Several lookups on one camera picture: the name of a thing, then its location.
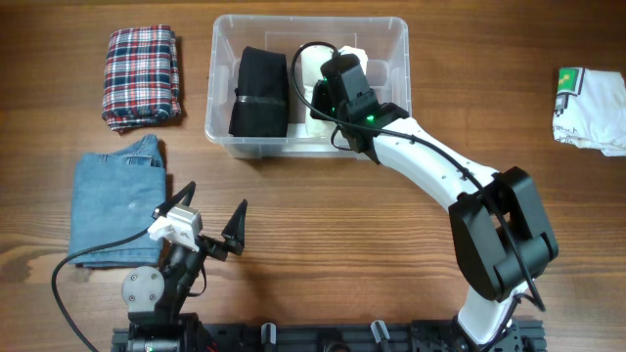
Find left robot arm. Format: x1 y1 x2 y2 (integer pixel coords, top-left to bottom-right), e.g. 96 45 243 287
112 182 247 352

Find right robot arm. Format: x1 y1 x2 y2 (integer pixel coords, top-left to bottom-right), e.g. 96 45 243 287
298 49 559 351

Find clear plastic storage bin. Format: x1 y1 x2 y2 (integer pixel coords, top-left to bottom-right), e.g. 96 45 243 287
204 15 412 159

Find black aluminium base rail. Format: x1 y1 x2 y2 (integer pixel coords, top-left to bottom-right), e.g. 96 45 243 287
111 318 548 352

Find left black camera cable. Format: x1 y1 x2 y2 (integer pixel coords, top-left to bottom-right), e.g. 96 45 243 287
50 227 151 352

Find blue denim jeans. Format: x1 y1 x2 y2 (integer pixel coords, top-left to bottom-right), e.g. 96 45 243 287
68 135 166 255

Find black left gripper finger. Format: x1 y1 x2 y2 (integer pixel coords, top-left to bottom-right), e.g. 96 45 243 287
152 181 196 219
222 198 247 255

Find black garment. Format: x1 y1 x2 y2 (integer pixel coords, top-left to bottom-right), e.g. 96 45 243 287
229 46 290 138

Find red plaid folded cloth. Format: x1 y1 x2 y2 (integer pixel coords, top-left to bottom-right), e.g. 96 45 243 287
102 24 181 133

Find cream cloth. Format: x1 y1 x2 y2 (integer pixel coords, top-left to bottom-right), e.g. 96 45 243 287
299 45 369 138

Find white printed t-shirt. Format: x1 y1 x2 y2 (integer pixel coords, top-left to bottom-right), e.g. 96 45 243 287
552 66 625 156

